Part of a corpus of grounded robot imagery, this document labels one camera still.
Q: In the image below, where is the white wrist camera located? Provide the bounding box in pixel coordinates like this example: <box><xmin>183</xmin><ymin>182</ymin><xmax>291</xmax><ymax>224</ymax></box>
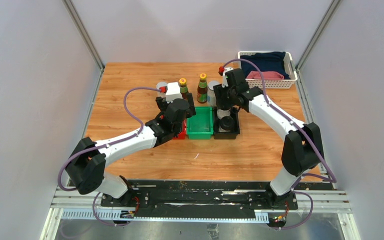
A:
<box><xmin>218</xmin><ymin>66</ymin><xmax>234</xmax><ymax>88</ymax></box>
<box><xmin>165</xmin><ymin>82</ymin><xmax>183</xmax><ymax>103</ymax></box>

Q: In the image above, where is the silver lid jar left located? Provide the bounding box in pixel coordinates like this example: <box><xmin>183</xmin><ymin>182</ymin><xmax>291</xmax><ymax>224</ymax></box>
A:
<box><xmin>156</xmin><ymin>81</ymin><xmax>167</xmax><ymax>98</ymax></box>

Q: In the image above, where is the black plastic bin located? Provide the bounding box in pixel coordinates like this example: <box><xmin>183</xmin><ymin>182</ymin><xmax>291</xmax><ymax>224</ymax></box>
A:
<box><xmin>213</xmin><ymin>107</ymin><xmax>240</xmax><ymax>140</ymax></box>

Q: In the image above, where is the black cap shaker bottle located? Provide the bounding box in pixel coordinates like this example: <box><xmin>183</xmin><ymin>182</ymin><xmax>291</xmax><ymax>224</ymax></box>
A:
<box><xmin>216</xmin><ymin>107</ymin><xmax>232</xmax><ymax>120</ymax></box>

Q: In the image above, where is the right sauce bottle yellow cap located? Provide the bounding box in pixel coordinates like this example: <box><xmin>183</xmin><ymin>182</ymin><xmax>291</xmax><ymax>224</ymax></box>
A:
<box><xmin>197</xmin><ymin>73</ymin><xmax>208</xmax><ymax>104</ymax></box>

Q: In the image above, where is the silver lid jar right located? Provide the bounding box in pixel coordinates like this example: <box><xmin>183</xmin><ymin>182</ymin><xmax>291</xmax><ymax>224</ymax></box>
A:
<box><xmin>207</xmin><ymin>80</ymin><xmax>220</xmax><ymax>107</ymax></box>

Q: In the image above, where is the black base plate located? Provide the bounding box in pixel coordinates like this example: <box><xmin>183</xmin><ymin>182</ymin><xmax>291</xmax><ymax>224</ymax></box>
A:
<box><xmin>100</xmin><ymin>179</ymin><xmax>298</xmax><ymax>219</ymax></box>

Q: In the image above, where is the pink cloth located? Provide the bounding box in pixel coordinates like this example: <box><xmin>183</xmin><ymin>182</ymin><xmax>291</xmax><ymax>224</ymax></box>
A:
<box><xmin>246</xmin><ymin>71</ymin><xmax>284</xmax><ymax>81</ymax></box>

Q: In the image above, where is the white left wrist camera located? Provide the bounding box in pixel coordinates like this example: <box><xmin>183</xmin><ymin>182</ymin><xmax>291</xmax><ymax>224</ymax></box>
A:
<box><xmin>165</xmin><ymin>82</ymin><xmax>183</xmax><ymax>103</ymax></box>

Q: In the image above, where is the white plastic basket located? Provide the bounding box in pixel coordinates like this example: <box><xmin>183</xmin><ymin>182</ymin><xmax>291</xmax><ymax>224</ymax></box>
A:
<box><xmin>237</xmin><ymin>51</ymin><xmax>297</xmax><ymax>89</ymax></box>

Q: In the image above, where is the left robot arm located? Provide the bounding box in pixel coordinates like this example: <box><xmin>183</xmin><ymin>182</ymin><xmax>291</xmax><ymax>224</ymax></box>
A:
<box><xmin>62</xmin><ymin>93</ymin><xmax>196</xmax><ymax>207</ymax></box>

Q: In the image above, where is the silver lid jar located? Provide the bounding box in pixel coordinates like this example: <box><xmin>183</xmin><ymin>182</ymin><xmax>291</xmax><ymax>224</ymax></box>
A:
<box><xmin>156</xmin><ymin>81</ymin><xmax>167</xmax><ymax>98</ymax></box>
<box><xmin>207</xmin><ymin>80</ymin><xmax>220</xmax><ymax>107</ymax></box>

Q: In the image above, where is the red plastic bin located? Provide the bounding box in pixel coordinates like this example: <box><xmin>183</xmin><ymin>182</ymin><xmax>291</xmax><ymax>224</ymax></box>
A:
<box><xmin>173</xmin><ymin>120</ymin><xmax>186</xmax><ymax>140</ymax></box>

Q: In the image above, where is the green plastic bin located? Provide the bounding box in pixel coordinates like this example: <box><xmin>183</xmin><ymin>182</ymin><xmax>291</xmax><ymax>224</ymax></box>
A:
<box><xmin>186</xmin><ymin>106</ymin><xmax>213</xmax><ymax>140</ymax></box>

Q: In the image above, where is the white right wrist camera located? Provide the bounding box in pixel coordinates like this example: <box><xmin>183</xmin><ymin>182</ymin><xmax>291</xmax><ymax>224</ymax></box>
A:
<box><xmin>218</xmin><ymin>66</ymin><xmax>234</xmax><ymax>88</ymax></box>

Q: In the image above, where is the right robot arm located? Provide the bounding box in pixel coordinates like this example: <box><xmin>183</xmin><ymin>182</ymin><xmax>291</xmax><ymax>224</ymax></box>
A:
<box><xmin>214</xmin><ymin>67</ymin><xmax>324</xmax><ymax>209</ymax></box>

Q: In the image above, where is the aluminium frame rail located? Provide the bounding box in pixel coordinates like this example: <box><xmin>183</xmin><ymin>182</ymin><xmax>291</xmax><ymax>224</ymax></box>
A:
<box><xmin>40</xmin><ymin>180</ymin><xmax>361</xmax><ymax>240</ymax></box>

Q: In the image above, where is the navy blue cloth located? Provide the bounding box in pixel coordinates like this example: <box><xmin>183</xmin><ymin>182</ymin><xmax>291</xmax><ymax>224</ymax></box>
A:
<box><xmin>240</xmin><ymin>51</ymin><xmax>290</xmax><ymax>80</ymax></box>

